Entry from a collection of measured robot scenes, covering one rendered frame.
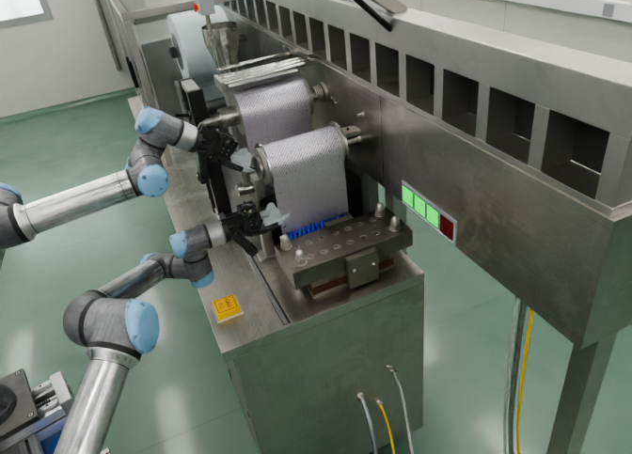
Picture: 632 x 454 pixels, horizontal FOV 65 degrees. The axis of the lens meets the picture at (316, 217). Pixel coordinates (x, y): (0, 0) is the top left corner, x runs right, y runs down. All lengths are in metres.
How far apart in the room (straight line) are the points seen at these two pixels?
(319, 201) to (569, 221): 0.83
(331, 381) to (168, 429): 1.02
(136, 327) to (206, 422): 1.34
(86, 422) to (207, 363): 1.56
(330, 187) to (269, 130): 0.29
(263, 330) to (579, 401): 0.84
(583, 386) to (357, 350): 0.65
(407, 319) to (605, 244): 0.88
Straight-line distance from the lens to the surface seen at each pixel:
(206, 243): 1.49
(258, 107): 1.67
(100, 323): 1.23
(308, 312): 1.50
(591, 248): 0.98
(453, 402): 2.41
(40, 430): 1.78
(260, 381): 1.58
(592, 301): 1.03
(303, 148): 1.51
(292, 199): 1.55
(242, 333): 1.49
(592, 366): 1.39
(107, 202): 1.33
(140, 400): 2.67
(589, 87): 0.90
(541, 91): 0.97
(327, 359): 1.63
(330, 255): 1.48
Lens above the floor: 1.94
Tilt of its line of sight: 33 degrees down
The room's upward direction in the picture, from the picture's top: 8 degrees counter-clockwise
